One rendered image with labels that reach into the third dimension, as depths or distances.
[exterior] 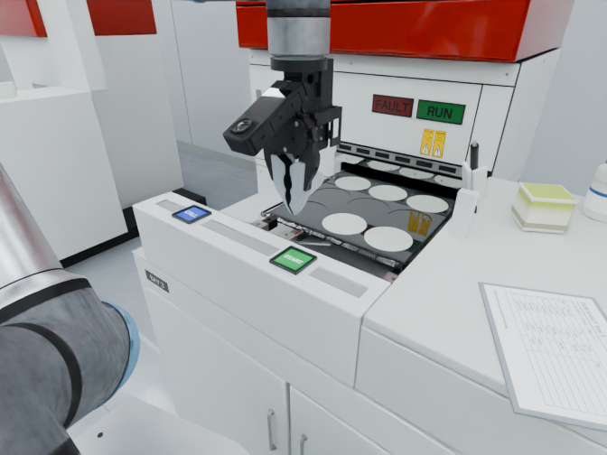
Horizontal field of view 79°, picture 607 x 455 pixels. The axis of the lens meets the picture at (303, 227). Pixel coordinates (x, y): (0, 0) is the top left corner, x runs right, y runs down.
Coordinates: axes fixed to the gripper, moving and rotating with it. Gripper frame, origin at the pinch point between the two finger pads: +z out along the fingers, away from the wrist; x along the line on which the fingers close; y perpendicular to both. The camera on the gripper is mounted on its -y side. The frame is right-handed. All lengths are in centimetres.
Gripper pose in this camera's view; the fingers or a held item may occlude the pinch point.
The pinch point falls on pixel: (290, 208)
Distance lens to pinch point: 54.0
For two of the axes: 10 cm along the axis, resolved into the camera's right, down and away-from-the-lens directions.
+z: 0.0, 8.7, 4.9
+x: -7.8, -3.1, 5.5
